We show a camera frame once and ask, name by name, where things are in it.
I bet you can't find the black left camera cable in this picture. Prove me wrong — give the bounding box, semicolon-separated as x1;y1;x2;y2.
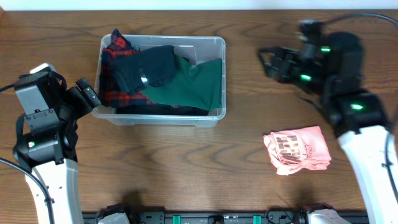
0;82;56;224

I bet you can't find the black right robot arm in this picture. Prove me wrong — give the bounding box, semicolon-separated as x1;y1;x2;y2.
258;32;397;223

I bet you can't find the pink printed garment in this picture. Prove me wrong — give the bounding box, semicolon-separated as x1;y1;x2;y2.
263;126;331;175

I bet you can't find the black garment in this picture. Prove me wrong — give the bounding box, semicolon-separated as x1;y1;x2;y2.
116;105;209;116

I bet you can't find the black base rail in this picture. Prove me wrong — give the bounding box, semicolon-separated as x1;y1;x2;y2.
83;203;369;224

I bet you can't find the red navy plaid shirt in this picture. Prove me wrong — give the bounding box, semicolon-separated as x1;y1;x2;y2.
98;29;155;108

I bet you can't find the dark navy garment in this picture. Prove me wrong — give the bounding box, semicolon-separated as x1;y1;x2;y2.
108;45;177;95

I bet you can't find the dark green garment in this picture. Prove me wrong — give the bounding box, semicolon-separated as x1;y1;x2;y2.
142;55;223;111

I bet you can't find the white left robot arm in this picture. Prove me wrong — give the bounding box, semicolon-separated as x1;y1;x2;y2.
13;71;101;223

